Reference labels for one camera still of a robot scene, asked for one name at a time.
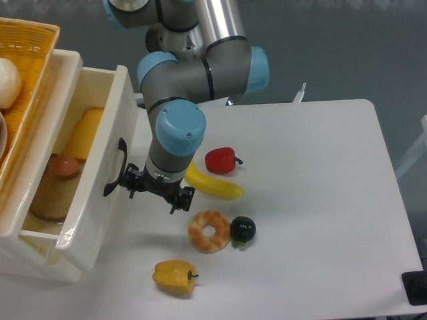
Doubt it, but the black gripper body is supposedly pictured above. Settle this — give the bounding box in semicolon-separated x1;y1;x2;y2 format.
138;169;181;202

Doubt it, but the yellow bell pepper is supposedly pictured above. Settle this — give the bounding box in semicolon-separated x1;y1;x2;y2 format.
152;260;199;295

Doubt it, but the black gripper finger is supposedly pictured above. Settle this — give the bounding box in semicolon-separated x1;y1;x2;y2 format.
119;163;141;198
169;186;195;214

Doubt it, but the red bell pepper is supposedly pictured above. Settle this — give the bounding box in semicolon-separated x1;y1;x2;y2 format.
204;147;244;175

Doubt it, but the white drawer cabinet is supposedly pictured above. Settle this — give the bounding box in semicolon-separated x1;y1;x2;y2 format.
1;49;83;282

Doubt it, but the white top drawer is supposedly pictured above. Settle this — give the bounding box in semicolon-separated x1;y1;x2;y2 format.
19;66;137;271

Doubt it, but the white frame at right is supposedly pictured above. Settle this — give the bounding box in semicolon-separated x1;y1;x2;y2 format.
394;116;426;181

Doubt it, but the orange glazed donut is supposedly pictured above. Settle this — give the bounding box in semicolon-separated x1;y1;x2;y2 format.
187;210;231;253

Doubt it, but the black round fruit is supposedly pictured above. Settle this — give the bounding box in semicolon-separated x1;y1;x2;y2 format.
230;216;257;248

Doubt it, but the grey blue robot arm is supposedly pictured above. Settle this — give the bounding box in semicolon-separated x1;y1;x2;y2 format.
103;1;270;211

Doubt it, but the brown egg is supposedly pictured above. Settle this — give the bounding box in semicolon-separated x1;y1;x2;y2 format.
49;156;79;177

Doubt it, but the black device at edge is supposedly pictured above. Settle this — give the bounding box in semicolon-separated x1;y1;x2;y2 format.
402;271;427;306

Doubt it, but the black top drawer handle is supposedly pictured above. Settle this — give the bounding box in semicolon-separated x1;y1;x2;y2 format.
103;137;127;197

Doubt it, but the brown bread slice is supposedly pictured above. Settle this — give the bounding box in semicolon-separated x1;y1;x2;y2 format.
29;165;84;222

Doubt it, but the white round bun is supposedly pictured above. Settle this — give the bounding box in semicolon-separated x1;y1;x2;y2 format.
0;58;22;109

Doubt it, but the yellow woven basket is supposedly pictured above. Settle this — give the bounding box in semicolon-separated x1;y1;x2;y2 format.
1;17;60;186

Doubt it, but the yellow banana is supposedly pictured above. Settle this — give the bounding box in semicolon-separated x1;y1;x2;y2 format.
184;161;245;199

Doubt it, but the yellow toast slice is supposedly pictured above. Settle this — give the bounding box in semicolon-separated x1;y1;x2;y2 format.
62;107;103;161

